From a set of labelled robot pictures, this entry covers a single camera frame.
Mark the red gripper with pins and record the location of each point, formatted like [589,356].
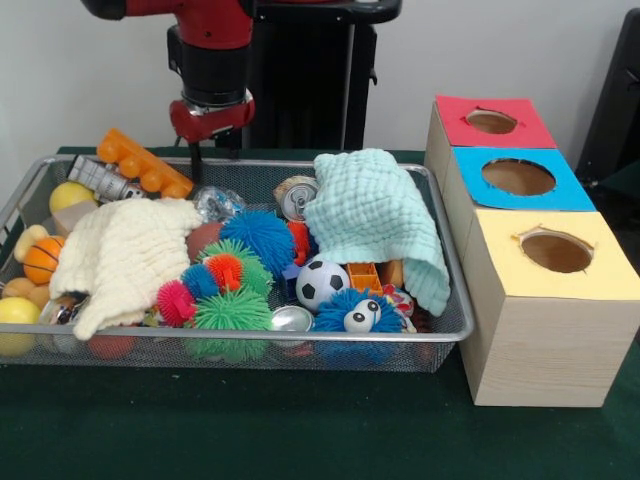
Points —
[210,125]

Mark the long orange toy block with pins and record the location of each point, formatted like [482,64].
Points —
[152,179]

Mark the cream muslin cloth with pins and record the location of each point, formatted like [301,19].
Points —
[125,250]

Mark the mint muslin cloth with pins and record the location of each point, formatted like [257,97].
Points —
[370,220]

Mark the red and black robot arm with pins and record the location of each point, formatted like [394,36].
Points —
[215,70]

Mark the wooden box with three holes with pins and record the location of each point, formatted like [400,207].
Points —
[550,350]

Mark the crushed clear plastic bottle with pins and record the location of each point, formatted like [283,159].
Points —
[217,202]

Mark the blue spiky rubber ball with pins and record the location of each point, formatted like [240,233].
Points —
[260,235]

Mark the multicoloured spiky caterpillar toy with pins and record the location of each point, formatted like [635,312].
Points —
[225,272]

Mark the green spiky rubber ball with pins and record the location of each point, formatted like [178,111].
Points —
[232,312]

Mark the black and white soccer ball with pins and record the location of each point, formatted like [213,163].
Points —
[320,287]

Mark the orange mini basketball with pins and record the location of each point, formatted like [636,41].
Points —
[42,260]

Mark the blue spiky ball with eyes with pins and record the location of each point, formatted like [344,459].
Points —
[332,320]

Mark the dark green tablecloth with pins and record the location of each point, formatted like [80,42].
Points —
[300,430]

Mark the black equipment case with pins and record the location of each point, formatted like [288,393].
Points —
[615,125]

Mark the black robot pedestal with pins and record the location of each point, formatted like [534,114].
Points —
[310,90]

